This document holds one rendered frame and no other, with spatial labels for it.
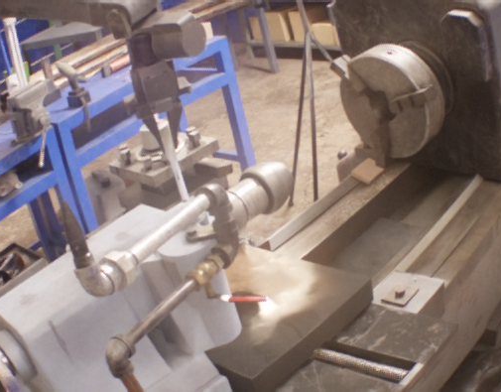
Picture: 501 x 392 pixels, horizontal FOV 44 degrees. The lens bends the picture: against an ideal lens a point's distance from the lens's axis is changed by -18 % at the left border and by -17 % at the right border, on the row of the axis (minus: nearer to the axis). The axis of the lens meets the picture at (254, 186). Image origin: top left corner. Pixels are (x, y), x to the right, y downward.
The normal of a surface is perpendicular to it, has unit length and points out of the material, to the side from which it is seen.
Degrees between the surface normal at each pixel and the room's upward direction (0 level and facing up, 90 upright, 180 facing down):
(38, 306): 0
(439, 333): 0
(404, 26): 90
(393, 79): 90
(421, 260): 0
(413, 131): 90
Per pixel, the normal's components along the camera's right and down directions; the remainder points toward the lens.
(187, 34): 0.83, 0.07
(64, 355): 0.64, -0.07
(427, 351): -0.21, -0.88
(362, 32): -0.66, 0.44
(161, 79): 0.27, 0.36
